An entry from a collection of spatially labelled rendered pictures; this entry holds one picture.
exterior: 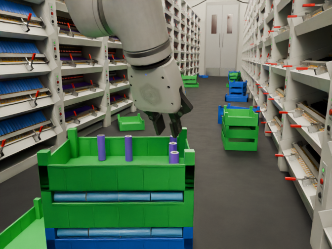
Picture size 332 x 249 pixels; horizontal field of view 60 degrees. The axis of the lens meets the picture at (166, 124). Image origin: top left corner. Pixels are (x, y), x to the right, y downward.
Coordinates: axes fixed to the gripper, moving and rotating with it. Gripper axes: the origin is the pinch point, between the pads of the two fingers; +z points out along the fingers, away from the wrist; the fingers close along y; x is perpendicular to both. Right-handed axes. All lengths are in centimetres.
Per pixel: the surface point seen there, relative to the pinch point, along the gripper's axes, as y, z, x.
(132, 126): -105, 92, 102
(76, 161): -23.4, 8.1, -8.6
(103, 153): -17.5, 7.6, -4.6
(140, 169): -0.7, 2.2, -11.3
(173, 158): 3.4, 3.5, -5.8
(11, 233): -54, 34, -22
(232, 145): -20, 88, 92
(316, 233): 31, 49, 17
